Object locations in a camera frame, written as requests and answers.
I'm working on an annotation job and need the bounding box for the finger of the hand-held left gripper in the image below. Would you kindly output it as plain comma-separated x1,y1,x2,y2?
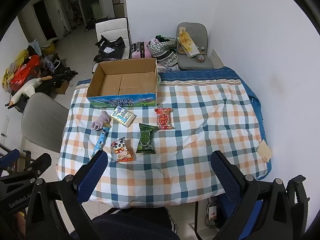
14,152,52,180
0,149,21,178

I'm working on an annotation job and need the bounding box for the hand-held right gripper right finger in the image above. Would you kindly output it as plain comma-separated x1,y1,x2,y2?
211,150,294,240

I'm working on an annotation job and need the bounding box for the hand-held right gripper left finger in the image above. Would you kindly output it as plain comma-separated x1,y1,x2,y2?
25,150,109,240

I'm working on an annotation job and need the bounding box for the panda print snack packet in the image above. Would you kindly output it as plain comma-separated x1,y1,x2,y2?
110,137,134,163

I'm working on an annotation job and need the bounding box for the blue stick packet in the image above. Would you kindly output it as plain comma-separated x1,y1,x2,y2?
91,123,112,158

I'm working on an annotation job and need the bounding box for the purple cloth toy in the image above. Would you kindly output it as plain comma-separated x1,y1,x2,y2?
90,110,112,132

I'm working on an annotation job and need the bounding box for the green snack packet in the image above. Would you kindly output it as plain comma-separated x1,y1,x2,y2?
136,123,160,155

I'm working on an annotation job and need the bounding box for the white milk carton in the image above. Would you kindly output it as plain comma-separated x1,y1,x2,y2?
110,106,135,128

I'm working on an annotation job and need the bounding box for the red snack packet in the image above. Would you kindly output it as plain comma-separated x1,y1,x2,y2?
154,108,175,130

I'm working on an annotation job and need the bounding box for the white power strip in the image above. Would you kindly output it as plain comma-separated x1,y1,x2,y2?
205,197,218,227

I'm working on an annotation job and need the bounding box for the grey chair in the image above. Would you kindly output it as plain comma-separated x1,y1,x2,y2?
176,22,214,71
21,92,70,154

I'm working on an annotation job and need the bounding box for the blue chair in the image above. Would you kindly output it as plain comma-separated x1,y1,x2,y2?
217,192,264,233

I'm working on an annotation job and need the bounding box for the small wooden board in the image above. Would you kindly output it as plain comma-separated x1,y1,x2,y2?
257,139,273,162

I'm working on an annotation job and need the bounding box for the person's leg in dark pants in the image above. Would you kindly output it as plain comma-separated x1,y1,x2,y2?
69,206,180,240

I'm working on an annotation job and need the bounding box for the plaid blanket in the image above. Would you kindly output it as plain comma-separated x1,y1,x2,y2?
57,79,273,203

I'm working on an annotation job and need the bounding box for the white goose plush toy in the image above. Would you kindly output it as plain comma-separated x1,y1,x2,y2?
7,77,53,108

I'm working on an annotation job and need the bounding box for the small brown cardboard box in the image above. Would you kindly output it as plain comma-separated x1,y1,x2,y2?
53,80,69,95

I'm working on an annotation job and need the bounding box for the red bag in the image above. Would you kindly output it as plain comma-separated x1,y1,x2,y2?
10,54,41,86

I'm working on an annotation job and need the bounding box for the yellow cloth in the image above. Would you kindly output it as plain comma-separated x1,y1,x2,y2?
2,50,29,90

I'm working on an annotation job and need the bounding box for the white board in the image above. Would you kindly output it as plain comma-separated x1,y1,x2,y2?
209,49,224,69

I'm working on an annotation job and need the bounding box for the black plastic bag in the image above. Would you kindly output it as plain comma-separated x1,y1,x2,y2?
93,35,126,64

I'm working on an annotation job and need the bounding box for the pink suitcase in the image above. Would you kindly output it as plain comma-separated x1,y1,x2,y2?
131,41,153,59

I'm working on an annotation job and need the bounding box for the black and white patterned bag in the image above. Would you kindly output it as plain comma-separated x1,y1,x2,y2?
146,37,179,67

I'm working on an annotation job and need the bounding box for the yellow print paper bag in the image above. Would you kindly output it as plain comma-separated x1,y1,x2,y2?
176,26,201,59

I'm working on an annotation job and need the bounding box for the white chair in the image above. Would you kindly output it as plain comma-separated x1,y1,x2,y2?
95,17,131,59

